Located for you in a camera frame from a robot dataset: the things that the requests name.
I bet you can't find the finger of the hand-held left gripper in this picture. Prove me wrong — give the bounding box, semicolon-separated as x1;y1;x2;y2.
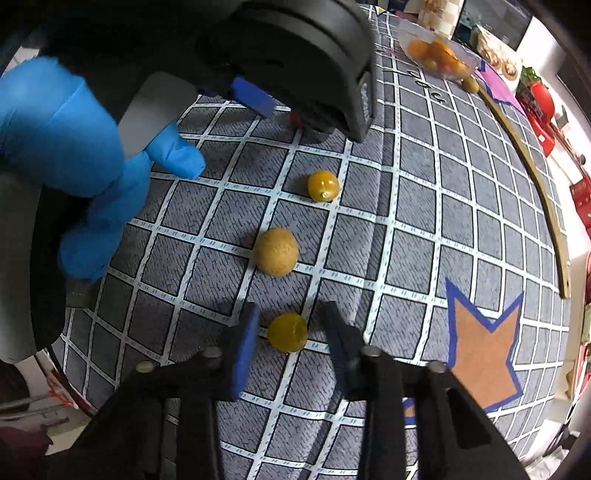
231;76;278;118

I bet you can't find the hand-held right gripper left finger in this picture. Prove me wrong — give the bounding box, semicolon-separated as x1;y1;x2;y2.
60;302;262;480

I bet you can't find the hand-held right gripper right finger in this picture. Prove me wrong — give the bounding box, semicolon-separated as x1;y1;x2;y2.
318;301;532;480

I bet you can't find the clear plastic bag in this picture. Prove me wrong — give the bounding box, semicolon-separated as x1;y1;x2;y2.
398;18;481;81

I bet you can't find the person's left hand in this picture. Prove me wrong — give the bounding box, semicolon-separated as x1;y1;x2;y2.
0;56;206;282

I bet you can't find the checkered paper bag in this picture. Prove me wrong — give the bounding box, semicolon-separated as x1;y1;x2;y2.
418;0;465;33

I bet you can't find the cartoon print pillow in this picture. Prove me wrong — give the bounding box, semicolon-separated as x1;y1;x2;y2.
475;25;522;81

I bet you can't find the long wooden stick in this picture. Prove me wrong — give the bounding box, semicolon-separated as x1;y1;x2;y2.
478;83;572;300

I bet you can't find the red plastic chair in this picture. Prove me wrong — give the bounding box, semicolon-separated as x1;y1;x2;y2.
517;82;559;155

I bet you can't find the red gift box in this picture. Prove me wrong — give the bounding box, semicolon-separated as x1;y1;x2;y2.
570;180;591;217

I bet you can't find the wall-mounted black television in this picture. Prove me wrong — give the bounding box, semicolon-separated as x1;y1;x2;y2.
455;0;532;49

